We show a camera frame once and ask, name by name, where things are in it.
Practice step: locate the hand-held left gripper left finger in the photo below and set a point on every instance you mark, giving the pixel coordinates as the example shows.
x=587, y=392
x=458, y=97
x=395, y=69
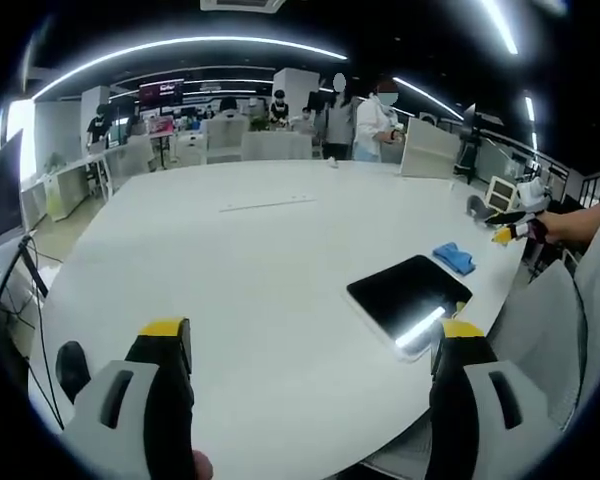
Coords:
x=130, y=400

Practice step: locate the black tablet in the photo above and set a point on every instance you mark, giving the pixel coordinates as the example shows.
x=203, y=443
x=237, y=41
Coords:
x=410, y=295

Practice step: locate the small white object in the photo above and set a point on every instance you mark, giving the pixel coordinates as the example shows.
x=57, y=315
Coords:
x=333, y=161

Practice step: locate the white office chair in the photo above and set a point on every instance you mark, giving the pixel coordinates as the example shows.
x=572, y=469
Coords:
x=225, y=140

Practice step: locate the white side desk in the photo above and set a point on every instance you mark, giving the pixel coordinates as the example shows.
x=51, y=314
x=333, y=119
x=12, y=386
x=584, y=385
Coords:
x=67, y=185

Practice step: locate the black chair armrest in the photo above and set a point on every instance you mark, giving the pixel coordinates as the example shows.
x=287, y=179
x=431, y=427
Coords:
x=71, y=367

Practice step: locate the computer monitor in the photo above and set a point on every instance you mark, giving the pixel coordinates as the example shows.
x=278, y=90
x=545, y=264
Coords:
x=2, y=190

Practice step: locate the beige wooden board box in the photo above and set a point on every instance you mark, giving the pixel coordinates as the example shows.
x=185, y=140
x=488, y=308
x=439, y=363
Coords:
x=427, y=150

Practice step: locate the person's left hand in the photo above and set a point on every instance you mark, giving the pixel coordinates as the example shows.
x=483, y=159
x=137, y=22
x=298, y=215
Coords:
x=203, y=465

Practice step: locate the person's right hand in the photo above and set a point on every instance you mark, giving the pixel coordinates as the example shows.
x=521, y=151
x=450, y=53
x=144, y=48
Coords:
x=539, y=231

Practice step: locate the small white framed box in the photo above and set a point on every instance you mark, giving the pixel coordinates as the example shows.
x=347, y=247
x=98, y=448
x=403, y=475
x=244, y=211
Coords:
x=501, y=194

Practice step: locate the blue cleaning cloth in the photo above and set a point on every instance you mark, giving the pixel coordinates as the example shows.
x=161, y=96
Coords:
x=455, y=256

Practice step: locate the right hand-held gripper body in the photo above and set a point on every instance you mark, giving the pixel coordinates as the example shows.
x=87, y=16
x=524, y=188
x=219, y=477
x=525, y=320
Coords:
x=531, y=195

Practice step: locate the wall screen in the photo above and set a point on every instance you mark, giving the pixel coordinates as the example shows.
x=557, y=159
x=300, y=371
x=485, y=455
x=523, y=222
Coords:
x=161, y=93

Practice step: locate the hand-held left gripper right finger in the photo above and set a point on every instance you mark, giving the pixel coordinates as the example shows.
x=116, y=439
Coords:
x=475, y=400

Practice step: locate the pink box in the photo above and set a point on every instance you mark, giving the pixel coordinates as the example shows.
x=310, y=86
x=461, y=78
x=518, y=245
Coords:
x=160, y=126

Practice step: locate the grey curved object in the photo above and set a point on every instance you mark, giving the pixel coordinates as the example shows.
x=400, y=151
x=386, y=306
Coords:
x=476, y=206

